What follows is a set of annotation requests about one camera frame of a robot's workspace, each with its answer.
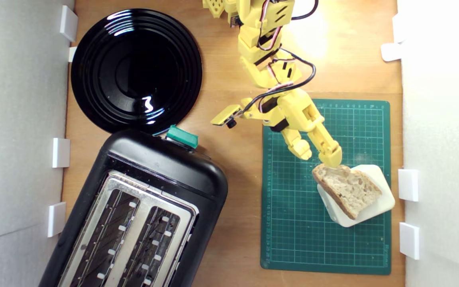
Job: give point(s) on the yellow wrist camera mount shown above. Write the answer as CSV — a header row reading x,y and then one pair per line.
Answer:
x,y
225,114

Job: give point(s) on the green toaster lever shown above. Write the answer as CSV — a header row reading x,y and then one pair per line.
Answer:
x,y
181,136

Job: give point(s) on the white rounded block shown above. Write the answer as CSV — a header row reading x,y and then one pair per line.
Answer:
x,y
379,207

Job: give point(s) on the black round plate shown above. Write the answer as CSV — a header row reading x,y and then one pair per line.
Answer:
x,y
134,71

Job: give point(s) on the black two-slot toaster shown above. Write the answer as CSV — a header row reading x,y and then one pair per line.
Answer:
x,y
165,163

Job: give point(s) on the small white wall clip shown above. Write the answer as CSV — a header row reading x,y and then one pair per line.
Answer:
x,y
408,185
72,54
69,23
409,240
56,219
399,28
391,52
61,152

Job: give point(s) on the brown bread slice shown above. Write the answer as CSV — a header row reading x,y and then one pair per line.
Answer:
x,y
351,191

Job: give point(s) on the green cutting mat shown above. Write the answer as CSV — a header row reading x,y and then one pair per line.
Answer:
x,y
293,207

